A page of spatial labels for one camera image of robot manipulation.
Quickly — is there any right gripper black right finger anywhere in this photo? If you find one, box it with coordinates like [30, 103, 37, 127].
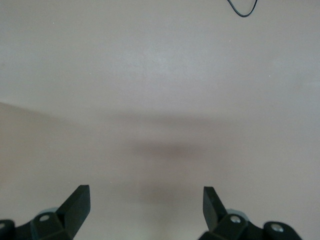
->
[198, 186, 303, 240]

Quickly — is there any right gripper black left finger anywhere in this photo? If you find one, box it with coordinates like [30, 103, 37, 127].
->
[0, 184, 91, 240]

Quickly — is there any thin black looped cable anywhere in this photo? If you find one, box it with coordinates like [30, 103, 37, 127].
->
[226, 0, 258, 18]

